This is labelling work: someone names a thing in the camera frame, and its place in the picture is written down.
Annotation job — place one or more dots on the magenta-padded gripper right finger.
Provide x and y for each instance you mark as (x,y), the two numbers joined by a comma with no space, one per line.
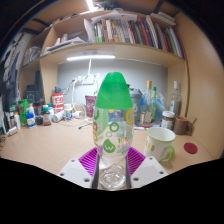
(150,170)

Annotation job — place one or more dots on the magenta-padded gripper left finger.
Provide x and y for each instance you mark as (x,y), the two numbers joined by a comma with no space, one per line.
(71,171)

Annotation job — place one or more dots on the green-capped clear drink bottle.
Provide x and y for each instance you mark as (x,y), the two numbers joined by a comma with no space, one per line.
(113,126)

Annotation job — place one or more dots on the flat round red coaster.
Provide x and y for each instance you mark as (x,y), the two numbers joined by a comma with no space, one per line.
(190,148)

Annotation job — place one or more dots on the brown jar with white lid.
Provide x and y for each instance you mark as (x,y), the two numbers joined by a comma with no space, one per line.
(167,120)

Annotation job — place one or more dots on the brown cup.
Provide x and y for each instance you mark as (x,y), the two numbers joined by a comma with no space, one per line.
(181,125)

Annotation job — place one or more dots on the small white blue-labelled bottle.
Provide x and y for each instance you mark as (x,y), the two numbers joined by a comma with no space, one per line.
(68,112)

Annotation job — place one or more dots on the yellow-capped clear bottle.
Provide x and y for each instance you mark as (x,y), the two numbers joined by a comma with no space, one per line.
(147,103)

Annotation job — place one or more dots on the pink printed cup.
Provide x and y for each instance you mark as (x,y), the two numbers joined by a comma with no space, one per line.
(90,106)

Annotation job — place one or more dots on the green-capped slim bottle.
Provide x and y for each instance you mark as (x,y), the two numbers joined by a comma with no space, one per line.
(154,100)

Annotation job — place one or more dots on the red and white canister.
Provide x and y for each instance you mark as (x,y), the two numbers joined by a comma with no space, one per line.
(57,102)

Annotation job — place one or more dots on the grey lidded container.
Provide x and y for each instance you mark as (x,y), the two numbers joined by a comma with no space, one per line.
(136,100)

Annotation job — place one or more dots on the tall clear glass bottle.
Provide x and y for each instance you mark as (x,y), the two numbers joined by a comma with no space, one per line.
(175,100)

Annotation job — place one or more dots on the green container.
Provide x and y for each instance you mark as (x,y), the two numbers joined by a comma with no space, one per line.
(22,111)

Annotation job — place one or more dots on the black box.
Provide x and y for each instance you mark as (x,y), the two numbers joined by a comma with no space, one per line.
(33,95)

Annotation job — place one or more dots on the under-shelf light strip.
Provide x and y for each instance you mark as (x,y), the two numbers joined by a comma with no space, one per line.
(90,57)

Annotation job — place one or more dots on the hanging clothes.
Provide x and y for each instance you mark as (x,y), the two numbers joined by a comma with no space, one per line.
(13,63)

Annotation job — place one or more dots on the wooden shelf unit with books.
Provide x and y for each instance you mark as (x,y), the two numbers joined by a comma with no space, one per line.
(133,31)

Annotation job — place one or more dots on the ceiling tube light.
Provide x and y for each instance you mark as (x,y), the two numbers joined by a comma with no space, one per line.
(90,4)

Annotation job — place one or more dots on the white wall socket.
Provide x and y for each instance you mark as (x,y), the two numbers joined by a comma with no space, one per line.
(85,80)

